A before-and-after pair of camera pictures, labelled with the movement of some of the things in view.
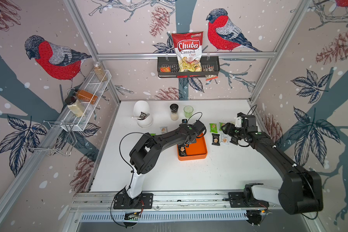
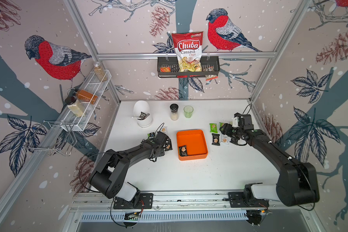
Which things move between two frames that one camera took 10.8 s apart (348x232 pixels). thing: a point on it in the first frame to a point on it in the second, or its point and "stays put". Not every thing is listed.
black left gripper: [195, 140] to [162, 152]
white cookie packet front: [164, 129] stays put
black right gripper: [228, 128] stays put
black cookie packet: [234, 140] stays put
